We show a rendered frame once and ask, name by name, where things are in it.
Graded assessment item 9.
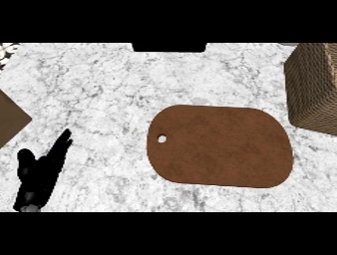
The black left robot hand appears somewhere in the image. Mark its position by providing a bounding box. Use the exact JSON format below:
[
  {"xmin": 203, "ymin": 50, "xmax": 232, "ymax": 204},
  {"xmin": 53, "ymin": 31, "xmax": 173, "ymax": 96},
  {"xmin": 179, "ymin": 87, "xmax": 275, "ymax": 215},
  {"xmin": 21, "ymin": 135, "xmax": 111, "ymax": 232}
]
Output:
[{"xmin": 12, "ymin": 127, "xmax": 75, "ymax": 212}]

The brown wicker basket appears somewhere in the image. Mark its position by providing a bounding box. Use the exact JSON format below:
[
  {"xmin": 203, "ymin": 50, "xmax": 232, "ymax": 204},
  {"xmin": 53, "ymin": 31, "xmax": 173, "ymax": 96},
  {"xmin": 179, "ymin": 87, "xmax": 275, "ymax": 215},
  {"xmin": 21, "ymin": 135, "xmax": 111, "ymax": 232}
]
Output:
[{"xmin": 282, "ymin": 43, "xmax": 337, "ymax": 140}]

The brown wooden cutting board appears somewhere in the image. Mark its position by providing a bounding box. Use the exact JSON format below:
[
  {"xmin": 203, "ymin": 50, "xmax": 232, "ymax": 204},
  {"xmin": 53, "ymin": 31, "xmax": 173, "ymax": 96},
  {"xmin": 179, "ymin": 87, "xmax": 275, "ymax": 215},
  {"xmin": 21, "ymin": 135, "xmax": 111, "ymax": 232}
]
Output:
[{"xmin": 146, "ymin": 104, "xmax": 296, "ymax": 189}]

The black appliance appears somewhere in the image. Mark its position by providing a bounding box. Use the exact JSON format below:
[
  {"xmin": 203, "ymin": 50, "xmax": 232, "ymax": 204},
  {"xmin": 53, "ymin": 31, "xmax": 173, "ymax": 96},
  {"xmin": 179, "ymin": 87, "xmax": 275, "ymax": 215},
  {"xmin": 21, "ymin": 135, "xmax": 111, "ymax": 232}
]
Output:
[{"xmin": 132, "ymin": 43, "xmax": 209, "ymax": 54}]

